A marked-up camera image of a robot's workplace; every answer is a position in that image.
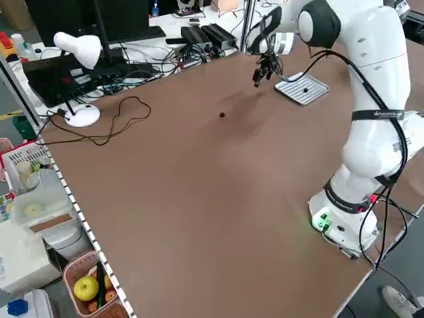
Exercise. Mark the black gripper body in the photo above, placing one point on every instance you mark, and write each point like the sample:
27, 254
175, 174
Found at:
270, 59

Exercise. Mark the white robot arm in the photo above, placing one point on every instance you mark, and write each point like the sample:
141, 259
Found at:
374, 99

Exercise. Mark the silver ribbed metal tray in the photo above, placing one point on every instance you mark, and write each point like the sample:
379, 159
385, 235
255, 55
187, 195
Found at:
299, 91

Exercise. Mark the black power supply unit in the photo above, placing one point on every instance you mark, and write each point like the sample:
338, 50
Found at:
195, 36
220, 34

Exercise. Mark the brown cardboard box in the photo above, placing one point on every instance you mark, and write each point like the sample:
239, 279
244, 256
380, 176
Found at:
13, 13
225, 4

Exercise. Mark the black keyboard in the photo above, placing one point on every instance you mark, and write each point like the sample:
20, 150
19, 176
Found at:
142, 33

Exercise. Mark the white desk lamp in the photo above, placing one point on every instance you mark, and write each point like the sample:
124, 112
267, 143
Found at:
79, 49

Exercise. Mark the black computer monitor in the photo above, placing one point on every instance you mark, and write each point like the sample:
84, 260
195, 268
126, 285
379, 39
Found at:
86, 16

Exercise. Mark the black equipment box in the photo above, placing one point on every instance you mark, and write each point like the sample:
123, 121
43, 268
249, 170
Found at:
59, 79

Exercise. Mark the clear pump bottle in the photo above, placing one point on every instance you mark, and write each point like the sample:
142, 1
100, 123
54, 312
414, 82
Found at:
20, 44

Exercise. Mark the white plastic basket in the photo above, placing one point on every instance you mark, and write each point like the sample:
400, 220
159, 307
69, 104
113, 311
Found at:
23, 159

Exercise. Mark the clear plastic box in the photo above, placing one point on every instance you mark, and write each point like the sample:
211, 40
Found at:
43, 205

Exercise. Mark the white waste bin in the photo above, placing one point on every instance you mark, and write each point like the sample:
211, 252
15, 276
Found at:
66, 242

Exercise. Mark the red emergency stop button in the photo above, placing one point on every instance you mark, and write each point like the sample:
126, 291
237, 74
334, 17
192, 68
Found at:
4, 39

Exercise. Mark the person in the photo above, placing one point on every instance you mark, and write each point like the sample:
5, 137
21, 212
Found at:
397, 299

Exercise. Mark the pink plastic basket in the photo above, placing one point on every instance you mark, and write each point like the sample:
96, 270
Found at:
71, 275

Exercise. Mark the green apple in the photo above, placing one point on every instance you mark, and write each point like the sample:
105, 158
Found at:
86, 288

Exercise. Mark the white plastic container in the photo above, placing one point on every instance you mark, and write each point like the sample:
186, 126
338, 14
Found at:
39, 304

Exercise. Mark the blue plastic object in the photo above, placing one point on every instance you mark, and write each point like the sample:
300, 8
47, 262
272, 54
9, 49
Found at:
17, 307

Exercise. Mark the aluminium frame post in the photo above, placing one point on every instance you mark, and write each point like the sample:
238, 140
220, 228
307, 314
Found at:
248, 23

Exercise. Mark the aluminium table edge rail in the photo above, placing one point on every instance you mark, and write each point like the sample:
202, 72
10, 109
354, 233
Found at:
86, 228

